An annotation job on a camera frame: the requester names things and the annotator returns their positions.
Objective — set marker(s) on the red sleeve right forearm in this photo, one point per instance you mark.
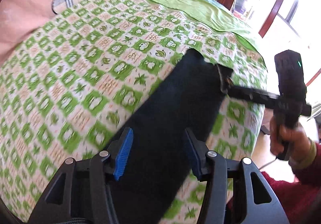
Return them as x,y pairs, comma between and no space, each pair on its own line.
297,197

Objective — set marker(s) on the green white patterned bedsheet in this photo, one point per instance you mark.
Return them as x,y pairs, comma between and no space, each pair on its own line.
72,83

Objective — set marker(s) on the person's right hand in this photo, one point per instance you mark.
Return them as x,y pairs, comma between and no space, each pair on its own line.
297,137

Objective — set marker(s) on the black pants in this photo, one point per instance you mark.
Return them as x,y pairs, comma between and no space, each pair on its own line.
157,164

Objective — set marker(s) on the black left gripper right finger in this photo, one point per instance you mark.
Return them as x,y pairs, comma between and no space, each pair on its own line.
210,167

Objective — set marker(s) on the plain green sheet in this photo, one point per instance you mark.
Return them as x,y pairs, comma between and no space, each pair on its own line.
216,18

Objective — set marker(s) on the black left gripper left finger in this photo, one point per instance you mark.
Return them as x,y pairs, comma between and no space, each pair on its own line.
105,168

